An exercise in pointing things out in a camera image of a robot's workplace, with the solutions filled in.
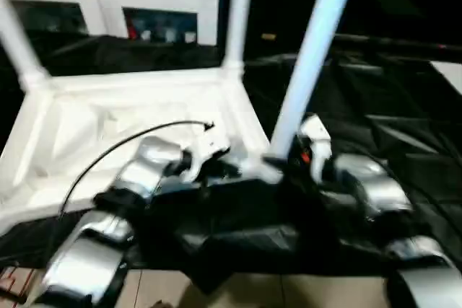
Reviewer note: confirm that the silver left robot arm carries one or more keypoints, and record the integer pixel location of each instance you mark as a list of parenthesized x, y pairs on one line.
[(144, 174)]

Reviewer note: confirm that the white flat board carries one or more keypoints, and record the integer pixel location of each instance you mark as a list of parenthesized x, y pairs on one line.
[(447, 77)]

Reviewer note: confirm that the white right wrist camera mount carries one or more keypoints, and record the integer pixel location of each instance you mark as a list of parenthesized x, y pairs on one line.
[(317, 138)]

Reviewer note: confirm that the white cup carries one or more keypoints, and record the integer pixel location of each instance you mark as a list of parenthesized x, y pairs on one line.
[(145, 35), (189, 37), (169, 35)]

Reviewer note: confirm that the white plastic table top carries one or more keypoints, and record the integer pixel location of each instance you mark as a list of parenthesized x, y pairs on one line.
[(126, 106)]

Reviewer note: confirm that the red carton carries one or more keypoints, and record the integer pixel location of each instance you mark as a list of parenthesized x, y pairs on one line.
[(131, 30)]

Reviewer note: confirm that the black mat cloth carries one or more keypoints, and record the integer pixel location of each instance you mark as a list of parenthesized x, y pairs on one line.
[(252, 221)]

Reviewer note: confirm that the dark rounded robot foot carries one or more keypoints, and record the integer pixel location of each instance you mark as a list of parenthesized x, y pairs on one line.
[(159, 303)]

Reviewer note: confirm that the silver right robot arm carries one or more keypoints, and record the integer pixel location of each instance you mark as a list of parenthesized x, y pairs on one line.
[(375, 185)]

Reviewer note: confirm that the small gold tag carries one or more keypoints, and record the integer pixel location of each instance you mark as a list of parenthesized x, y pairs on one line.
[(269, 36)]

